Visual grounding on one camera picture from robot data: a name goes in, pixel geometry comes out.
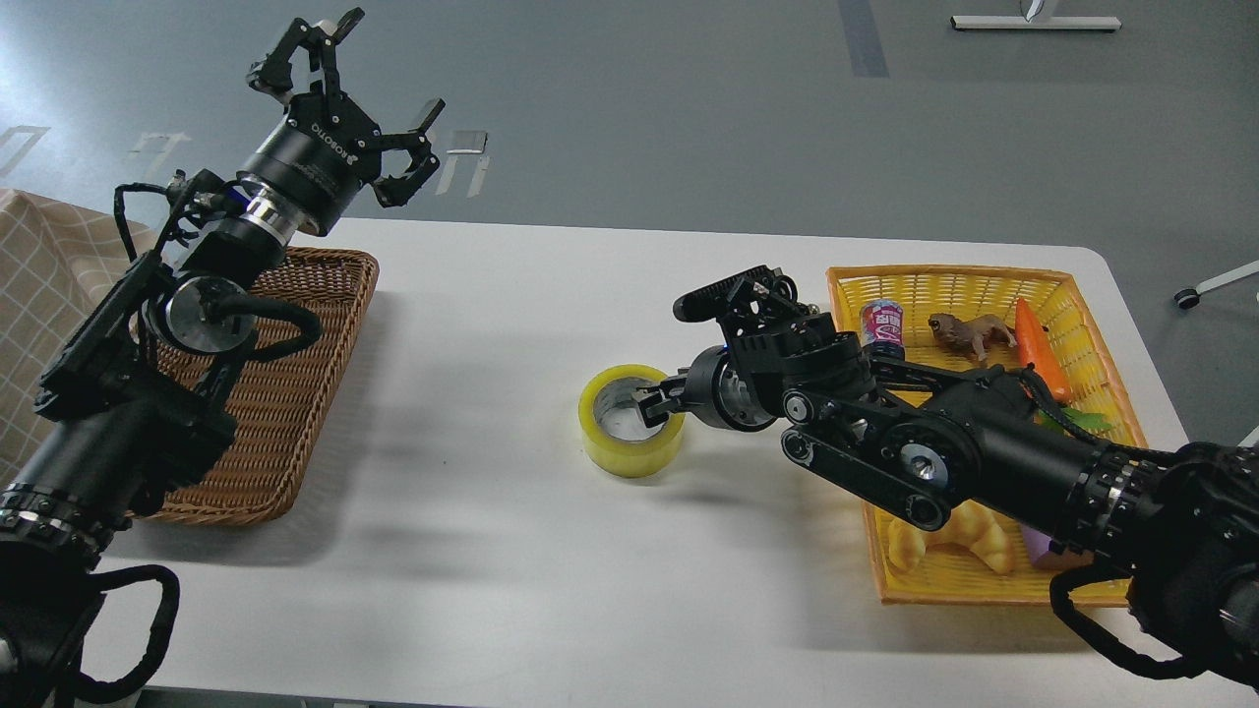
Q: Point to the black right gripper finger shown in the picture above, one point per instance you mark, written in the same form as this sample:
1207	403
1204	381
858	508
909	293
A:
669	387
655	412

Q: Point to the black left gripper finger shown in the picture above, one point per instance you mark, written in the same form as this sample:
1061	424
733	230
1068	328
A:
273	74
397	190

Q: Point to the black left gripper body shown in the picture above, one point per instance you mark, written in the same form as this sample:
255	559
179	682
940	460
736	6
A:
317	159

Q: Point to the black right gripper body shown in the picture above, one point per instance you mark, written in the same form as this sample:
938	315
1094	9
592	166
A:
716	395

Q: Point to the yellow tape roll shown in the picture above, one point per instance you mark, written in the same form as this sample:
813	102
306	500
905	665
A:
613	435

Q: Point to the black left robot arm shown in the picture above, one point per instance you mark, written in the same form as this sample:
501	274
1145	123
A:
138	394

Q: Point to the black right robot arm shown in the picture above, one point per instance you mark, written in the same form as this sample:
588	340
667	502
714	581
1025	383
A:
1171	590

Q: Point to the small drink can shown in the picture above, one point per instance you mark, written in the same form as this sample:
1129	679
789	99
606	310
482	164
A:
881	323

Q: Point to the brown wicker basket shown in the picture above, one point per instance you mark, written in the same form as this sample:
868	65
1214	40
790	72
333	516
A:
281	406

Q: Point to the beige checkered cloth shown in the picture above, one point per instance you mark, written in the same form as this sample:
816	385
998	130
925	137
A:
57	262

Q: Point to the brown toy animal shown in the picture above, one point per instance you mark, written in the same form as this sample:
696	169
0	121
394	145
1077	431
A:
971	337

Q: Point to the toy croissant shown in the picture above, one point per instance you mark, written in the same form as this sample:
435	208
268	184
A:
971	526

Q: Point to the orange toy carrot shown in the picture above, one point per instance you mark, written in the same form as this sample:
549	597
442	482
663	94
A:
1035	352

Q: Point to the purple foam block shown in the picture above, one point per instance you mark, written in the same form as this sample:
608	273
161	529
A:
1042	557

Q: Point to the yellow plastic basket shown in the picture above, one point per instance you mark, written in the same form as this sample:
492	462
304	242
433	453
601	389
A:
951	574

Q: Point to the white stand base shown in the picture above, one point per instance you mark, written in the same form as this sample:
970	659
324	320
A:
1036	16

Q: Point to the white chair frame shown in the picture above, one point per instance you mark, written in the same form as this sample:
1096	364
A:
1188	298

